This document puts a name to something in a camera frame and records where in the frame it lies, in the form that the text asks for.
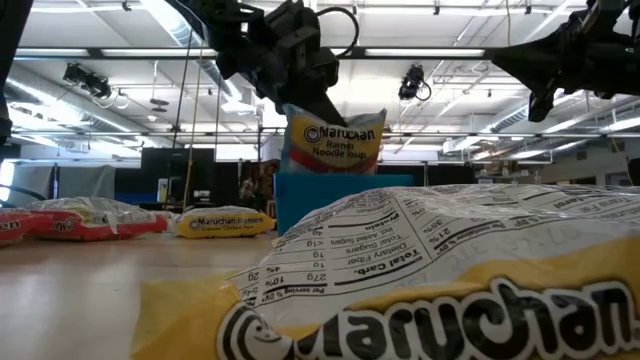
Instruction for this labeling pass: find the yellow Maruchan ramen pack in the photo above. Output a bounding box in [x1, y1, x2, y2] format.
[169, 205, 277, 240]
[130, 183, 640, 360]

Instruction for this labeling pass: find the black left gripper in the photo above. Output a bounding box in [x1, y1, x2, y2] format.
[252, 0, 349, 127]

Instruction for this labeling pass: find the red Maruchan ramen pack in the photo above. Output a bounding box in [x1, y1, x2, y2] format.
[27, 196, 170, 242]
[0, 208, 34, 247]

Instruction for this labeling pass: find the grey curtain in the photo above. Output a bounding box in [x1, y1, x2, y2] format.
[8, 164, 117, 207]

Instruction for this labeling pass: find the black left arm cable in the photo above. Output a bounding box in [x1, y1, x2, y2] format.
[314, 4, 361, 59]

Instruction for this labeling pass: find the black screen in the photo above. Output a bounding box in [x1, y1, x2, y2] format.
[140, 147, 216, 206]

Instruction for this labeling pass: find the blue table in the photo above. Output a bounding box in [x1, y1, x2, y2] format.
[113, 192, 162, 206]

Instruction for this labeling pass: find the blue plastic bin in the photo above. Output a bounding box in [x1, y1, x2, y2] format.
[273, 172, 415, 237]

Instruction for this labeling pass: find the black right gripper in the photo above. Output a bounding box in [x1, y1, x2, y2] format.
[492, 0, 609, 124]

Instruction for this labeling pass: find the black ceiling-hung camera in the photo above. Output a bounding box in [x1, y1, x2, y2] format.
[62, 62, 114, 100]
[398, 63, 432, 102]

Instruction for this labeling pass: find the yellow rope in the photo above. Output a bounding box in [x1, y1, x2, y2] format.
[180, 47, 204, 211]

